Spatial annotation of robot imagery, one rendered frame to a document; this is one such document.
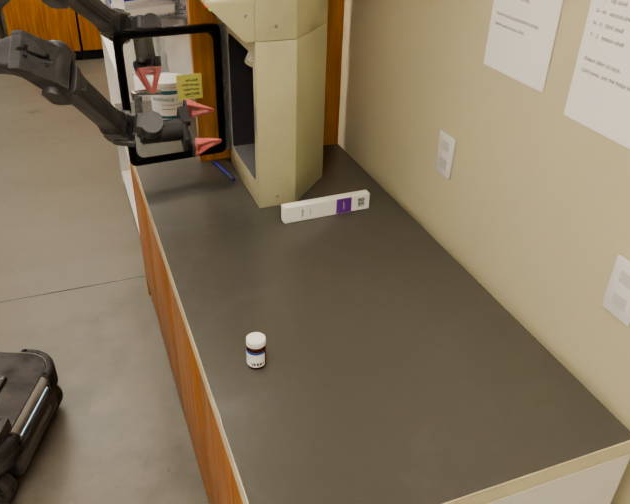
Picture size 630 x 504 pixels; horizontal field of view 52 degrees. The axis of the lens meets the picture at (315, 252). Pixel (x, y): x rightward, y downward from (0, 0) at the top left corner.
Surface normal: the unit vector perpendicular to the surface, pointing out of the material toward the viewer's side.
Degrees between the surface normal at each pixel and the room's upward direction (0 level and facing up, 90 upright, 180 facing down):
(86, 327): 0
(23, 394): 0
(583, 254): 90
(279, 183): 90
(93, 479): 0
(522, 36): 90
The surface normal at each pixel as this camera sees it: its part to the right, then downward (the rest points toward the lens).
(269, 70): 0.36, 0.51
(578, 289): -0.94, 0.17
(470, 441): 0.03, -0.84
